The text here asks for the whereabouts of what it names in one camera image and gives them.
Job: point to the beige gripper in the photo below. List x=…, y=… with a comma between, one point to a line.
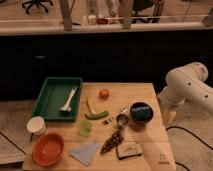
x=168, y=114

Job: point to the orange-red apple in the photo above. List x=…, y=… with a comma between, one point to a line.
x=104, y=94

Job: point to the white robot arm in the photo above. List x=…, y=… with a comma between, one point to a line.
x=185, y=82

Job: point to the metal measuring cup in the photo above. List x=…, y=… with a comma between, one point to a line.
x=120, y=119

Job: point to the green plastic cup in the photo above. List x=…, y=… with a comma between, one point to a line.
x=85, y=128

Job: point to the white paper cup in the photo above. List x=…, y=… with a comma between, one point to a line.
x=36, y=125

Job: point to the blue sponge in bowl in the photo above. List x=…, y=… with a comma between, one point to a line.
x=141, y=113

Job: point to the black bowl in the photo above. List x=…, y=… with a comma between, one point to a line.
x=142, y=104

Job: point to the tan and black sponge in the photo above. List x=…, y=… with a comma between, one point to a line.
x=127, y=149

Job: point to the small dark block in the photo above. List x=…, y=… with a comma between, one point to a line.
x=105, y=122

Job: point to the yellow banana toy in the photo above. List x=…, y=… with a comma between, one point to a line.
x=90, y=106

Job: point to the blue-grey folded cloth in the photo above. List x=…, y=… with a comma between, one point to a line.
x=84, y=153

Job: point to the white plastic utensil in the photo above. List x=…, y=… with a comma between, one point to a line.
x=66, y=107

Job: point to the green plastic tray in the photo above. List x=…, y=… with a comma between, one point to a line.
x=53, y=95

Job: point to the orange plastic bowl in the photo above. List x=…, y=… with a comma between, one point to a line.
x=48, y=149

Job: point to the black office chair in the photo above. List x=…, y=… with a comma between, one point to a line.
x=38, y=3

